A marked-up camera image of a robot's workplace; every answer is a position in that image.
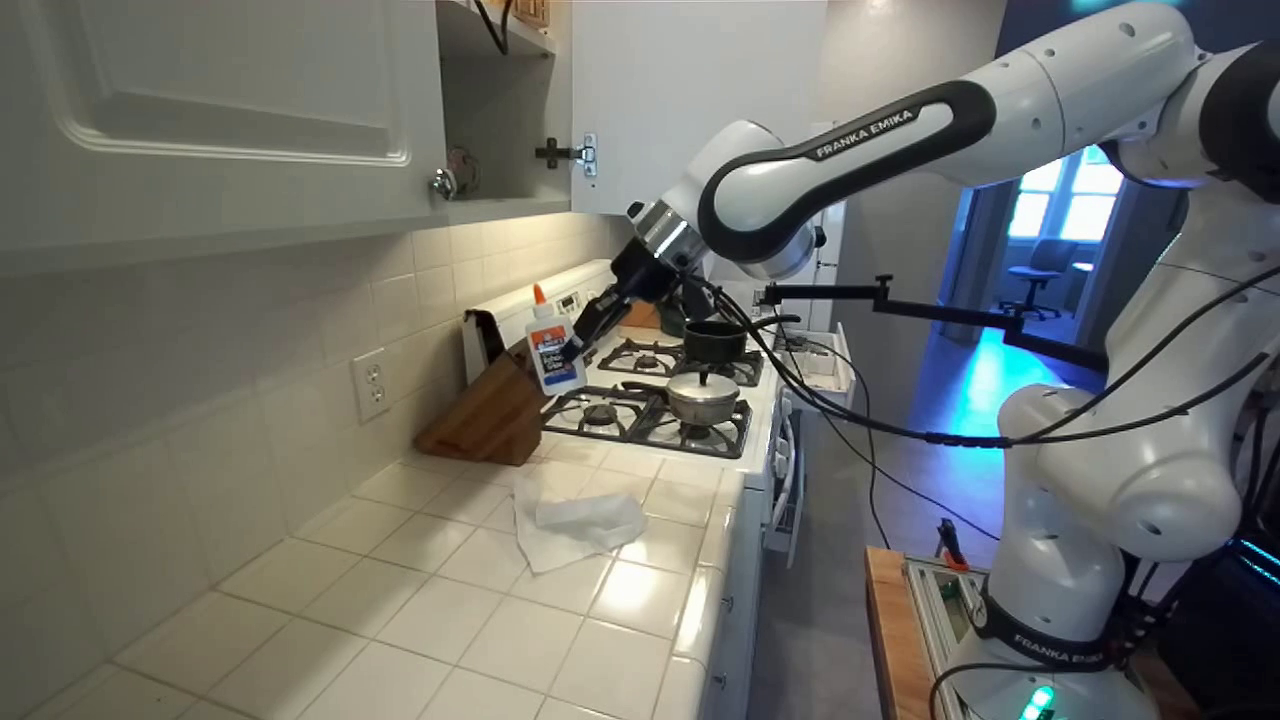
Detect white closed cabinet door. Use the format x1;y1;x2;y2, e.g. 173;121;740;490
0;0;453;280

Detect black cabinet hinge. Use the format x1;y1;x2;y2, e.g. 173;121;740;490
533;128;605;183

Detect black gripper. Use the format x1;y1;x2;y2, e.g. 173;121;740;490
556;246;679;370

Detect white glue bottle orange cap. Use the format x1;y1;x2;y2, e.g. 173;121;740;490
526;280;590;399

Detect wooden utensil holder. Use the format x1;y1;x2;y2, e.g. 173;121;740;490
619;297;669;335

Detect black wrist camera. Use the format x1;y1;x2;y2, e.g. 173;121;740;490
660;266;712;329

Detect red black clamp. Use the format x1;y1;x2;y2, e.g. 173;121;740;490
929;512;968;572

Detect white open cabinet door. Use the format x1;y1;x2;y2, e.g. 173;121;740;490
570;0;855;226

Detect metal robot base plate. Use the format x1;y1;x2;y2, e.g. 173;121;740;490
904;552;995;673

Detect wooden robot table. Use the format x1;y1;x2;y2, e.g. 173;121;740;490
859;545;1206;720

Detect clear plastic bag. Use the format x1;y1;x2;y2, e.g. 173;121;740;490
508;475;651;579

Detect black laptop cyan lights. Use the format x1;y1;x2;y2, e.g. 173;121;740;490
1174;528;1280;720

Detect black wire in cabinet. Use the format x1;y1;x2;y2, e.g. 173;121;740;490
469;0;519;61

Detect bright window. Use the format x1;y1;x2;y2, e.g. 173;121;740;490
1003;140;1125;250

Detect white wall outlet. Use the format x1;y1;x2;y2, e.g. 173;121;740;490
347;343;397;424

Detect white gas stove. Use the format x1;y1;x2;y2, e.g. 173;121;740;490
458;258;816;720

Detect wooden knife block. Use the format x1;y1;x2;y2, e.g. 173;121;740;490
411;348;553;467

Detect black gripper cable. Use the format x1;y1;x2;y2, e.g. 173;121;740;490
674;262;1280;452

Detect black cooking pot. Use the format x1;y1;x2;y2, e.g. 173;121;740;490
679;316;752;363

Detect silver pan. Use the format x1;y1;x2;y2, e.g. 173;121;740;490
665;370;743;430

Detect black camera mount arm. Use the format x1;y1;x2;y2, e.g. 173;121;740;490
756;274;1113;376

